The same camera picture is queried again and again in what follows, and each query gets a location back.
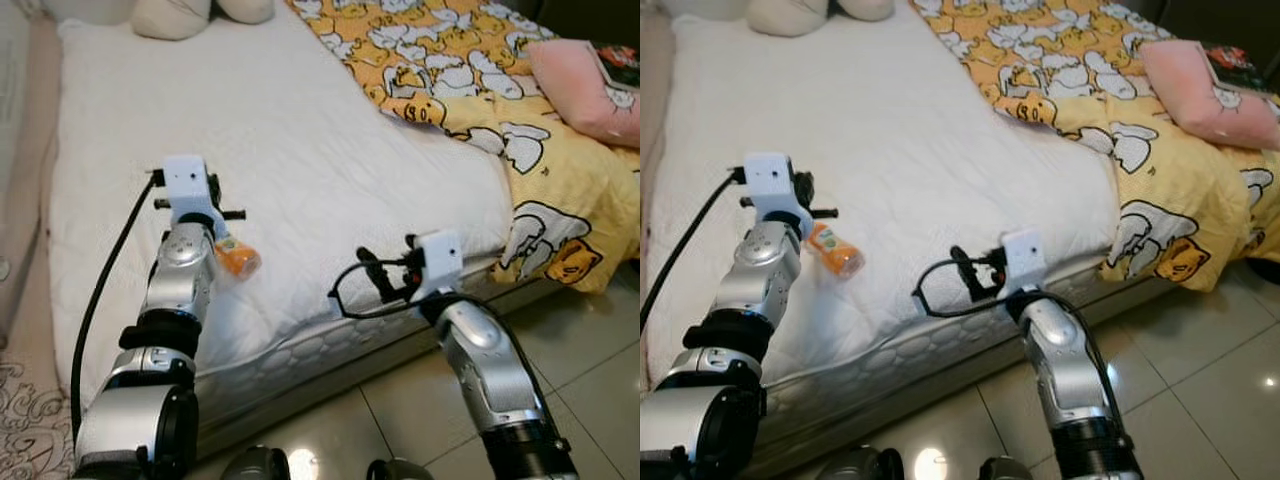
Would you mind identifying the small orange bottle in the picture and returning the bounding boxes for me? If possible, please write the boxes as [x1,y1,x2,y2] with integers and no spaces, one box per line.
[214,234,263,280]
[806,222,865,279]

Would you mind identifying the dark red cover book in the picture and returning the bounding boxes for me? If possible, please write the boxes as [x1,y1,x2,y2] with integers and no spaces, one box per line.
[590,40,641,91]
[1200,42,1263,96]

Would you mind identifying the pink pillow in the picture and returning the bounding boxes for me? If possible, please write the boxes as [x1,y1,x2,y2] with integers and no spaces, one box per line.
[1140,38,1280,151]
[527,38,641,149]

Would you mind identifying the white quilted mattress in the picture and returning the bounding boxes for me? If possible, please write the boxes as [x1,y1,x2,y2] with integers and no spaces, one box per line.
[48,0,521,426]
[642,0,1126,441]

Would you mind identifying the yellow cartoon print blanket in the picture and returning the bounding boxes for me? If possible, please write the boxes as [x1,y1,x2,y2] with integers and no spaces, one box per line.
[910,0,1280,293]
[285,0,641,296]

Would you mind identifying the beige plush toy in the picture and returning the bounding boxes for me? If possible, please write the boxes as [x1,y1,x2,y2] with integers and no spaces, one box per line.
[745,0,896,39]
[130,0,276,43]

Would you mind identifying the grey robot right foot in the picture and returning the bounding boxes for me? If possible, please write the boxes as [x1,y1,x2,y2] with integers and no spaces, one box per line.
[365,457,436,480]
[978,455,1046,480]

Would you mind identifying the grey robot foot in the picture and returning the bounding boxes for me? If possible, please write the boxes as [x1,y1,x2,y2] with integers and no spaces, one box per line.
[978,455,1046,480]
[815,445,891,480]
[365,457,436,480]
[220,445,293,480]

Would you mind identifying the grey robot left foot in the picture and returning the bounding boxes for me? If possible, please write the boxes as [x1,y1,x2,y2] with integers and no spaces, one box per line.
[815,445,891,480]
[220,445,293,480]

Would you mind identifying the black nightstand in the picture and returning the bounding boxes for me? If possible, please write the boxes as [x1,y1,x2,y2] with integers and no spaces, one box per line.
[1125,0,1280,46]
[500,0,641,49]

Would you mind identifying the grey patterned rug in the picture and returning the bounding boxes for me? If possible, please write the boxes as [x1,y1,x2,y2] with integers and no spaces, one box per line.
[0,0,76,480]

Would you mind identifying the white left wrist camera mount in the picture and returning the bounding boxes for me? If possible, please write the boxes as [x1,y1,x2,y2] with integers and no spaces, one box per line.
[160,153,229,241]
[742,152,813,241]

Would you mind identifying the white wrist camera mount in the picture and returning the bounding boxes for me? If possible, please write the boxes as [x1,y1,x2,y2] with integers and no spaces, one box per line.
[160,153,229,241]
[412,230,466,301]
[742,152,813,241]
[1000,228,1049,296]

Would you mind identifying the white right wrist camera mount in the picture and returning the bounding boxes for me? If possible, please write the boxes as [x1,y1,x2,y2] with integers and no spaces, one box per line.
[412,230,466,301]
[1000,228,1049,296]

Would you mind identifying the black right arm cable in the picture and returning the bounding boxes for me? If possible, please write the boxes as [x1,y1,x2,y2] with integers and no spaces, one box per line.
[912,256,1136,421]
[328,258,566,446]

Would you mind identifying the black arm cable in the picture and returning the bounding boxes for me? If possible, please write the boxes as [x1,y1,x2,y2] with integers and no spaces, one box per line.
[640,170,747,331]
[328,258,566,446]
[68,172,161,446]
[912,256,1136,421]

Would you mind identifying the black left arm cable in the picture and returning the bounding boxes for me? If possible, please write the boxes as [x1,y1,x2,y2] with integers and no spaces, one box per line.
[68,172,161,446]
[640,170,747,331]

